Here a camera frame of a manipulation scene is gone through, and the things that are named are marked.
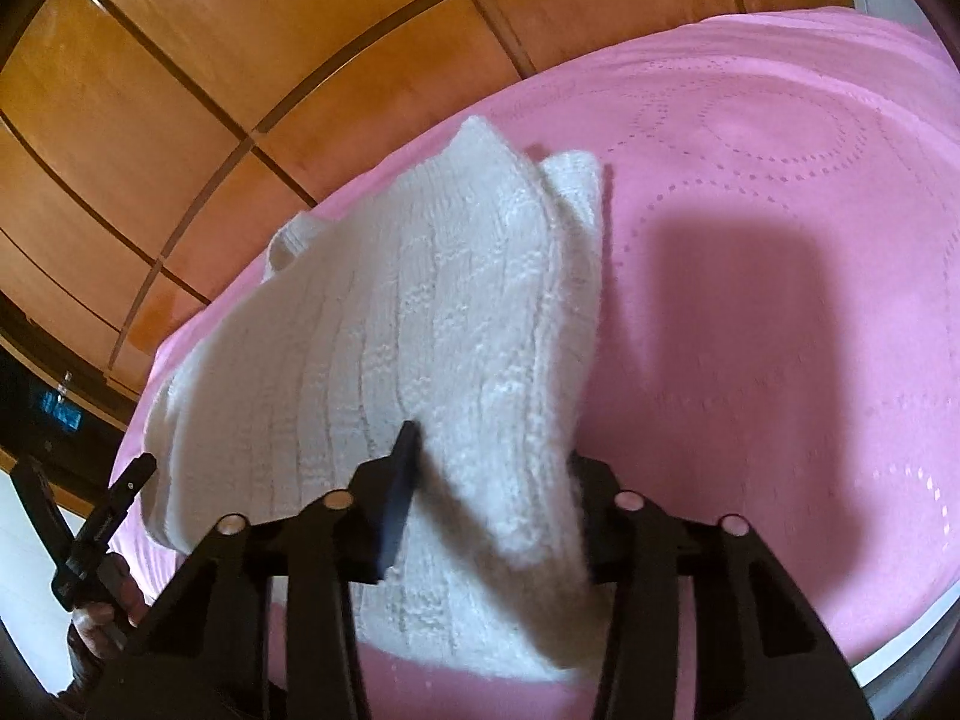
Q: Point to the black appliance with blue display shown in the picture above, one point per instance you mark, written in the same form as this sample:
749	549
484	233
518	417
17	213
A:
52	412

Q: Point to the pink blanket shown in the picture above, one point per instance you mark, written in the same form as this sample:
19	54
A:
750	315

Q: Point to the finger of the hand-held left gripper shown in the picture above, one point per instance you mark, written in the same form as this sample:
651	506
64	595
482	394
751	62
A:
37	502
124	491

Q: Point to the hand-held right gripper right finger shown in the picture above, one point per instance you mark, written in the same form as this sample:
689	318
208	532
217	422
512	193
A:
600	514

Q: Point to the wooden panelled wardrobe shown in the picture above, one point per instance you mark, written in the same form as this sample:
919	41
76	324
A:
262	90

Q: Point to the person's left hand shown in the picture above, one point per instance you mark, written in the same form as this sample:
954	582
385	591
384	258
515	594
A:
129	592

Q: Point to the white knitted sweater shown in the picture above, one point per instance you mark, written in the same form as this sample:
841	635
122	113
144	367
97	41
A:
420	300

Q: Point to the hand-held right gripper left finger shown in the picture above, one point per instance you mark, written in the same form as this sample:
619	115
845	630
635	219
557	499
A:
401	481

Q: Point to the person's left forearm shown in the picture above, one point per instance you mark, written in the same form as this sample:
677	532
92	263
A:
79	679

